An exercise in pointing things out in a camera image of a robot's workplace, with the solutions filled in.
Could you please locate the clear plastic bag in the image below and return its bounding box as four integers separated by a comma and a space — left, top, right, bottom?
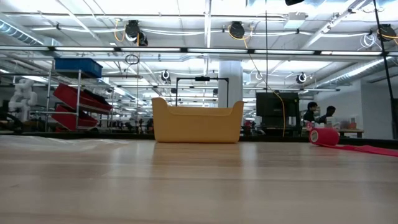
0, 136, 131, 153

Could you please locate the red bandage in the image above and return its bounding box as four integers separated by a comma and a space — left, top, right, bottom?
308, 128, 398, 157

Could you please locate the yellow plastic bin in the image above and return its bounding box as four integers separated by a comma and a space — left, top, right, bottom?
151, 97, 245, 144

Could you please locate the white round column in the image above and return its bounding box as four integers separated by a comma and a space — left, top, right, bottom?
217, 60, 244, 108

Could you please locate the black monitor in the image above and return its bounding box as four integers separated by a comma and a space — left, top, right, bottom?
256, 91, 301, 128

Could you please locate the long ceiling light strip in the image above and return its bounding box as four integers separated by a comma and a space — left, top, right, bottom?
0, 45, 398, 57

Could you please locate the person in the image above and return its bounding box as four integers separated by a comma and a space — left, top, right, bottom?
303, 101, 320, 124
317, 105, 337, 125

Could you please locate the metal shelf rack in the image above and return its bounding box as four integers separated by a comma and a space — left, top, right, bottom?
30, 58, 144, 133

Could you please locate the red storage bin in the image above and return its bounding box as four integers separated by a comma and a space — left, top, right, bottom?
52, 83, 113, 111
51, 105, 99, 131

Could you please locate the blue storage bin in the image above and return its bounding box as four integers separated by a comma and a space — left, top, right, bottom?
55, 57, 103, 78

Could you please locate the wooden side table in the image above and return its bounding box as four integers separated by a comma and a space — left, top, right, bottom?
337, 128, 364, 139

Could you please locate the white robot figure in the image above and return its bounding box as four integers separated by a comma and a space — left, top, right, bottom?
8, 78, 38, 122

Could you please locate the black slanted pole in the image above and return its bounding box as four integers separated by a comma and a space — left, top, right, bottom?
373, 0, 398, 140

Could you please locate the black camera gantry frame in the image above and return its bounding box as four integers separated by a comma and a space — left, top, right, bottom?
175, 76, 230, 108

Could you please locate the hanging yellow cable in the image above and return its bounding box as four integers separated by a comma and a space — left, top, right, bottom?
228, 26, 286, 138

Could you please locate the silver ventilation duct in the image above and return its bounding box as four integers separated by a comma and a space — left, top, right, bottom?
310, 57, 398, 90

